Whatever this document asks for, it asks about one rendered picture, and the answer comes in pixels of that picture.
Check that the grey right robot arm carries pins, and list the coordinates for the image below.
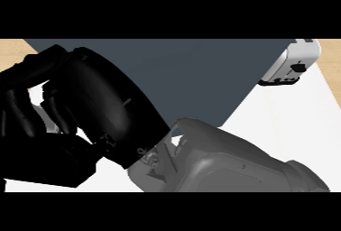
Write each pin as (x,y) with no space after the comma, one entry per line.
(230,164)

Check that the dark grey cabinet door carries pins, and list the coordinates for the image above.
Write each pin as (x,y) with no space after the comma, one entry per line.
(199,75)

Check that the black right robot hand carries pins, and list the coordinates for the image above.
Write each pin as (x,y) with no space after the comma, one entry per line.
(106,105)

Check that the white toaster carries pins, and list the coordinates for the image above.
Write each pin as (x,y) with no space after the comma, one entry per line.
(292,61)

